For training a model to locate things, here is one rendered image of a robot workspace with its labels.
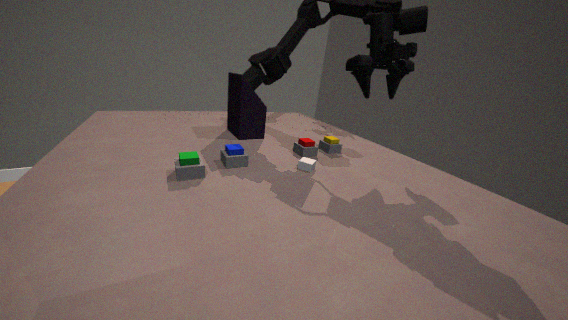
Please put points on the blue button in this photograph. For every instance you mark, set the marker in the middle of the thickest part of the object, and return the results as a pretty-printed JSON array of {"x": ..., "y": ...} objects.
[{"x": 233, "y": 156}]

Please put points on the small white block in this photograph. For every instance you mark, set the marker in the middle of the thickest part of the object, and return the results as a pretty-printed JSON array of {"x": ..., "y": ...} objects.
[{"x": 306, "y": 164}]

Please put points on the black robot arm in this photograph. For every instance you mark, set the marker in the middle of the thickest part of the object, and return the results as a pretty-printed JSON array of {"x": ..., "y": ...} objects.
[{"x": 383, "y": 16}]

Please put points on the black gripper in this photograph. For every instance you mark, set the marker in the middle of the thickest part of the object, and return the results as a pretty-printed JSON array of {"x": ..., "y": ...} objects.
[{"x": 364, "y": 65}]

